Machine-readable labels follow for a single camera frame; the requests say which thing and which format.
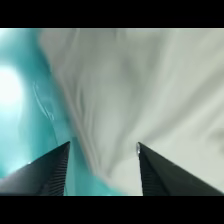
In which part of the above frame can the white garment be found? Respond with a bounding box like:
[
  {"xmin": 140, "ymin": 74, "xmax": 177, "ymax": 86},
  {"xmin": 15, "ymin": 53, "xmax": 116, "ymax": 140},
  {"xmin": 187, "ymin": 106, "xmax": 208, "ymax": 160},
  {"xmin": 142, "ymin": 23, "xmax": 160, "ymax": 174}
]
[{"xmin": 37, "ymin": 27, "xmax": 224, "ymax": 197}]

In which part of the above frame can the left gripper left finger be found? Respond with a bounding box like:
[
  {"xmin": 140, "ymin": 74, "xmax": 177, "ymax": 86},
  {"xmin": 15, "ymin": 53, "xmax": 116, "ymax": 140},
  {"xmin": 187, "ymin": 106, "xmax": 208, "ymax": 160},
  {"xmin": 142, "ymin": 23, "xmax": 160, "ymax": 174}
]
[{"xmin": 0, "ymin": 140, "xmax": 72, "ymax": 197}]

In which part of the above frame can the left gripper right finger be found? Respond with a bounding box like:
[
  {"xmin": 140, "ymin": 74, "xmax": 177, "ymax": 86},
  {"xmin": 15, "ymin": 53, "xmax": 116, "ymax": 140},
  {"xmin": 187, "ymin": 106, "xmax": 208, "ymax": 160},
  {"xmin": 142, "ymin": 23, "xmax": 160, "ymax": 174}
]
[{"xmin": 136, "ymin": 141, "xmax": 224, "ymax": 197}]

